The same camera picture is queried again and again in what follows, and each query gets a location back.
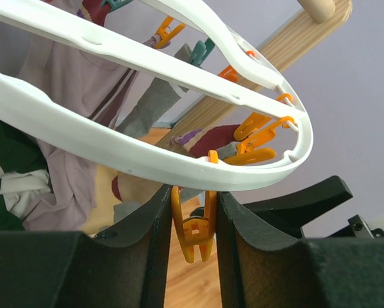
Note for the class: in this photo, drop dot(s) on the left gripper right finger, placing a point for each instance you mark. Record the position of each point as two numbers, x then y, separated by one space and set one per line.
261 266

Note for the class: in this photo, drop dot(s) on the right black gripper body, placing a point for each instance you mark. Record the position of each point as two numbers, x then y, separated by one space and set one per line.
358 227

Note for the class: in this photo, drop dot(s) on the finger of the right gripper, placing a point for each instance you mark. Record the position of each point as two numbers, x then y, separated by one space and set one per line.
280 217

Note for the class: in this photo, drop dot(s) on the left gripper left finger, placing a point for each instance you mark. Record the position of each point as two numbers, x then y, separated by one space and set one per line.
124 266

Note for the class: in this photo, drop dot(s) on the grey striped sock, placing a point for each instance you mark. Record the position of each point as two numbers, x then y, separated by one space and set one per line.
122 210

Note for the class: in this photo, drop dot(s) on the yellow-orange clip front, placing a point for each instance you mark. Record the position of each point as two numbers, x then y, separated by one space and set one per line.
195 230

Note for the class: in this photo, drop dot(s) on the yellow-orange clothes clip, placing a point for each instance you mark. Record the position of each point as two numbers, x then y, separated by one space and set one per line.
249 151

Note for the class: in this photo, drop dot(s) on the white round clip hanger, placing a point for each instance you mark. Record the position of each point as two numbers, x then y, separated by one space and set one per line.
30 110

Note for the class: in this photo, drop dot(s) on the dark green sock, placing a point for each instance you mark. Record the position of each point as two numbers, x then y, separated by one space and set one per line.
7 133

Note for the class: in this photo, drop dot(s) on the teal clothes clip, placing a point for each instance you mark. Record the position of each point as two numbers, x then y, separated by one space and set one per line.
201 51

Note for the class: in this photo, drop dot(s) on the maroon purple striped sock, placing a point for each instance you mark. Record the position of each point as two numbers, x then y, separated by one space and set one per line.
94 11

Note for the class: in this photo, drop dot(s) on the yellow-orange clip right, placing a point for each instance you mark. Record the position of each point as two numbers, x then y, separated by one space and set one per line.
252 124

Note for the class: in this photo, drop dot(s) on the orange clip far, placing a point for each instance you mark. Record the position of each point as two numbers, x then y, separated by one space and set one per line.
230 74

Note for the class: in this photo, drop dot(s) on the orange clothes clip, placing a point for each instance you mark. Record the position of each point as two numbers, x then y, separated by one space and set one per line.
166 34

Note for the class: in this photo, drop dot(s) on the wooden drying rack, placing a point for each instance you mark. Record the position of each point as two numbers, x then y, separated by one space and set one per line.
310 26

